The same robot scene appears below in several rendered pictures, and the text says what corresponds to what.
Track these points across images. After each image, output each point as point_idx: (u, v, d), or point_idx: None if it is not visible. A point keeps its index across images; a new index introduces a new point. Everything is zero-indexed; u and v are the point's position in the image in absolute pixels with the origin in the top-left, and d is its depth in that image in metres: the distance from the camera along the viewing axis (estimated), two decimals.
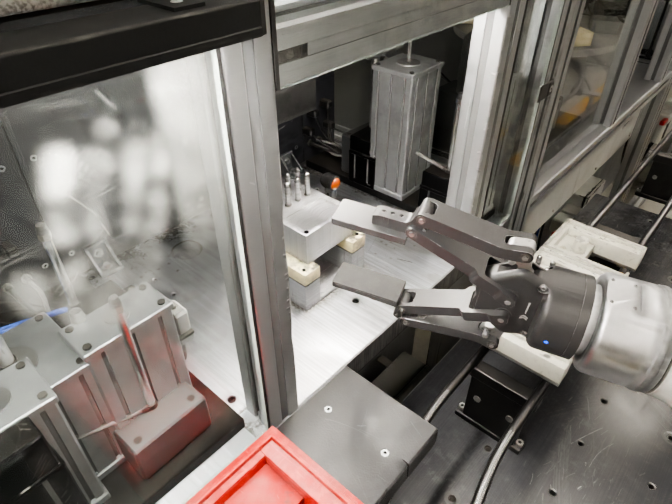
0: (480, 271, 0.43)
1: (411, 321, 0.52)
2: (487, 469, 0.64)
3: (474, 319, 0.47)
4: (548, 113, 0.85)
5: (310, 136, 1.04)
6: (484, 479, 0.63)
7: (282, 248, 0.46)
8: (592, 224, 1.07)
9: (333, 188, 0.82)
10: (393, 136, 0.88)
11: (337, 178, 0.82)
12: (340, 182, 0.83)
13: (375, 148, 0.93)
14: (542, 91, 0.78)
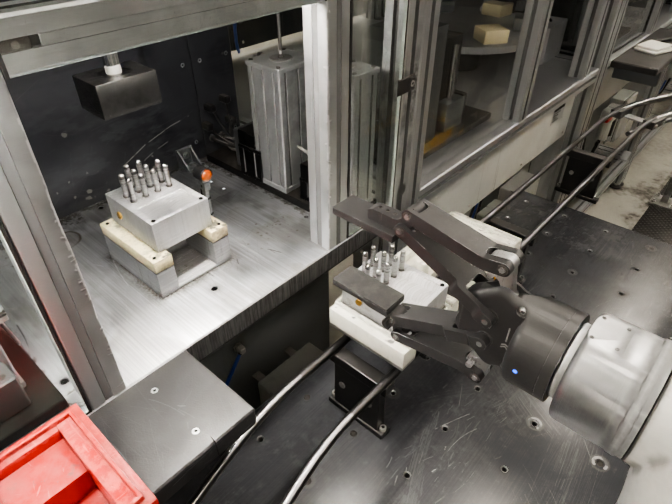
0: (461, 282, 0.41)
1: (400, 336, 0.50)
2: (317, 449, 0.66)
3: (455, 340, 0.44)
4: (418, 107, 0.88)
5: (208, 131, 1.07)
6: (311, 459, 0.65)
7: (57, 231, 0.48)
8: (487, 217, 1.09)
9: (204, 180, 0.84)
10: (271, 129, 0.90)
11: (207, 170, 0.84)
12: (211, 174, 0.85)
13: (259, 142, 0.95)
14: (400, 85, 0.80)
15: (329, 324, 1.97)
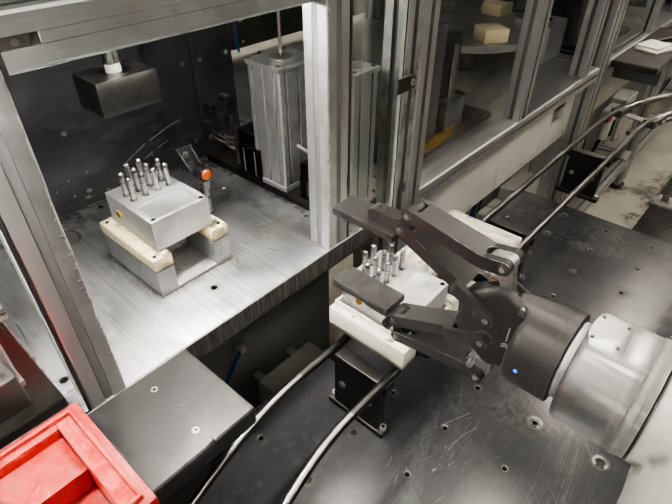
0: (461, 282, 0.41)
1: (400, 336, 0.50)
2: (317, 448, 0.66)
3: (455, 340, 0.44)
4: (418, 106, 0.87)
5: (208, 130, 1.06)
6: (311, 458, 0.65)
7: (57, 229, 0.48)
8: (487, 216, 1.09)
9: (204, 179, 0.84)
10: (271, 128, 0.90)
11: (207, 169, 0.84)
12: (211, 173, 0.85)
13: (259, 141, 0.95)
14: (400, 84, 0.80)
15: (329, 324, 1.97)
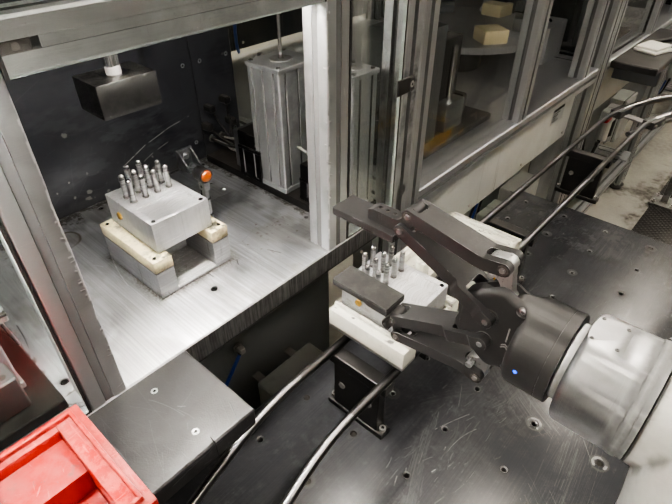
0: (461, 283, 0.41)
1: (400, 336, 0.50)
2: (317, 450, 0.66)
3: (455, 340, 0.44)
4: (418, 108, 0.88)
5: (208, 131, 1.07)
6: (311, 459, 0.65)
7: (57, 232, 0.48)
8: (486, 217, 1.09)
9: (204, 181, 0.84)
10: (271, 130, 0.90)
11: (207, 171, 0.84)
12: (211, 175, 0.85)
13: (259, 142, 0.95)
14: (400, 86, 0.80)
15: (329, 325, 1.97)
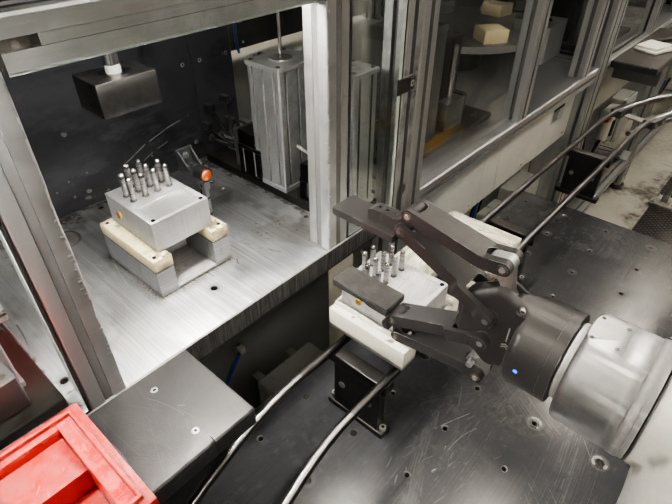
0: (461, 282, 0.41)
1: (400, 336, 0.50)
2: (317, 449, 0.66)
3: (455, 340, 0.44)
4: (418, 107, 0.88)
5: (208, 130, 1.07)
6: (311, 458, 0.65)
7: (57, 230, 0.48)
8: (486, 217, 1.09)
9: (204, 180, 0.84)
10: (271, 129, 0.90)
11: (207, 170, 0.84)
12: (211, 174, 0.85)
13: (259, 141, 0.95)
14: (400, 85, 0.80)
15: (329, 324, 1.97)
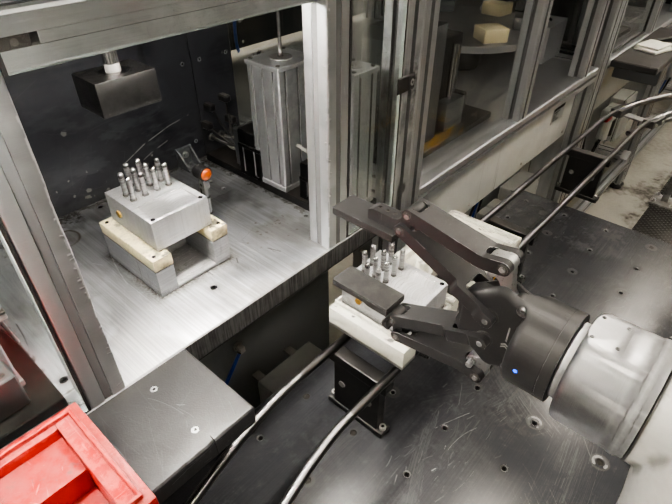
0: (461, 282, 0.41)
1: (400, 336, 0.50)
2: (317, 448, 0.66)
3: (455, 340, 0.44)
4: (418, 106, 0.87)
5: (208, 130, 1.06)
6: (311, 458, 0.65)
7: (56, 229, 0.48)
8: (486, 216, 1.09)
9: (204, 179, 0.84)
10: (271, 128, 0.90)
11: (207, 169, 0.84)
12: (211, 173, 0.85)
13: (259, 140, 0.95)
14: (400, 84, 0.80)
15: (329, 324, 1.97)
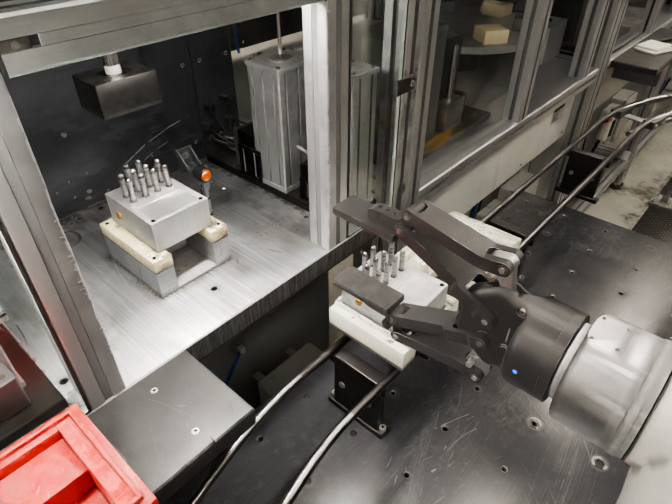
0: (461, 283, 0.41)
1: (400, 336, 0.50)
2: (317, 449, 0.66)
3: (455, 340, 0.44)
4: (418, 107, 0.88)
5: (208, 131, 1.07)
6: (311, 459, 0.65)
7: (57, 231, 0.48)
8: (486, 217, 1.09)
9: (204, 180, 0.84)
10: (271, 129, 0.90)
11: (207, 170, 0.84)
12: (211, 174, 0.85)
13: (259, 141, 0.95)
14: (400, 85, 0.80)
15: (329, 324, 1.97)
